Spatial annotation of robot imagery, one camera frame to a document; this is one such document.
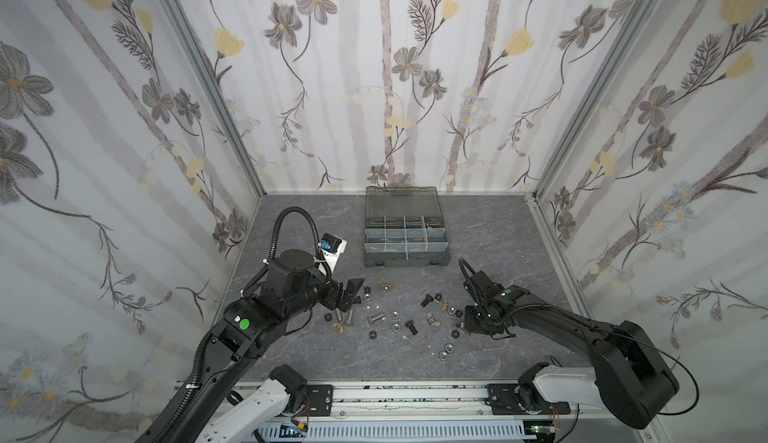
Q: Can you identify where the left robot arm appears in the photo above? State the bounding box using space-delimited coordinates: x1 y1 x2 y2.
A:
138 206 363 442

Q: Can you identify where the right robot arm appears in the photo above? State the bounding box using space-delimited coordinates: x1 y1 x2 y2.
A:
459 259 680 429

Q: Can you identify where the silver bolt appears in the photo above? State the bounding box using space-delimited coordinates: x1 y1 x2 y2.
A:
367 313 386 324

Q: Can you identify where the silver nut pair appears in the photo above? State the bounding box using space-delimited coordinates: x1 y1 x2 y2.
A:
438 343 455 361

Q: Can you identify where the black bolt center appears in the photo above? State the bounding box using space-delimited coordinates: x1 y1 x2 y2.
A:
405 321 418 335

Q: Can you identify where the green compartment organizer box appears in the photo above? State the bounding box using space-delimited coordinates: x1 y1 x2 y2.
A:
363 186 451 267

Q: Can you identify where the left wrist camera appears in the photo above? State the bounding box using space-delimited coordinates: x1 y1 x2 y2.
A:
319 233 347 273

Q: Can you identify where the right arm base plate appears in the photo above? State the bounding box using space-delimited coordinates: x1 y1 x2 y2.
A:
485 384 572 416

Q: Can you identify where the aluminium front rail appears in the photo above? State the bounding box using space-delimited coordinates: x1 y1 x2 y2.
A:
173 379 655 423

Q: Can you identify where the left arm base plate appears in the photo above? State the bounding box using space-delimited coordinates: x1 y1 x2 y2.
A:
296 384 334 418

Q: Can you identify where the white cable duct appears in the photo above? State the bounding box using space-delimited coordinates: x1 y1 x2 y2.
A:
259 420 537 442

